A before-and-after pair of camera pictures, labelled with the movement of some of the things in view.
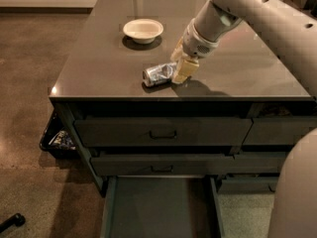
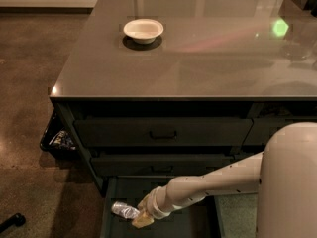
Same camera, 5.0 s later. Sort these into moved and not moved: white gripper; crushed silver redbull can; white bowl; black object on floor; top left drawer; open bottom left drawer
Moved: crushed silver redbull can; white gripper
Not moved: white bowl; top left drawer; black object on floor; open bottom left drawer
